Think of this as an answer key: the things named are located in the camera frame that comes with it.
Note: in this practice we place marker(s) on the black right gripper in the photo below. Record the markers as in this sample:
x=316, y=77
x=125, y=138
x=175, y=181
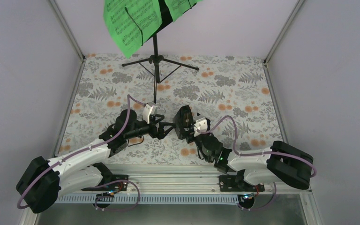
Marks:
x=189, y=136

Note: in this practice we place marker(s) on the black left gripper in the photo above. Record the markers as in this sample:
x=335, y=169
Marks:
x=153, y=133

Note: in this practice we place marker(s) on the black metronome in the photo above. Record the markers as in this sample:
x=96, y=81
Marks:
x=184, y=121

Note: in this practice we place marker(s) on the black music stand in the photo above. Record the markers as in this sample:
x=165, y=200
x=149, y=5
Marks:
x=156, y=58

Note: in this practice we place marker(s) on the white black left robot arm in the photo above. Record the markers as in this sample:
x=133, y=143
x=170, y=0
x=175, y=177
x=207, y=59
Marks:
x=108, y=144

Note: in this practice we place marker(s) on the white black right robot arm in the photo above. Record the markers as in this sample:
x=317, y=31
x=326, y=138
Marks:
x=280, y=162

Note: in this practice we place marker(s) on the floral patterned mat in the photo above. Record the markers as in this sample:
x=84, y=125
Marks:
x=231, y=91

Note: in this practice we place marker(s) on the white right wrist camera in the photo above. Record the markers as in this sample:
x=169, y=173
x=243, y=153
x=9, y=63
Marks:
x=201, y=125

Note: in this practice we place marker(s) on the aluminium rail frame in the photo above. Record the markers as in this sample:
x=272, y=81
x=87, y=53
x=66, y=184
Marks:
x=150, y=179

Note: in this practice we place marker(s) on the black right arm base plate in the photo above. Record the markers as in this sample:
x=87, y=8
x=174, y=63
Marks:
x=233, y=183

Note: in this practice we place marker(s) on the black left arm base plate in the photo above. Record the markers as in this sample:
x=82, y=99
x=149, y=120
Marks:
x=118, y=186

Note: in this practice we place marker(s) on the grey slotted cable duct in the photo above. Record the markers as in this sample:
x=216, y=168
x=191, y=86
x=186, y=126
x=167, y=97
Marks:
x=152, y=199

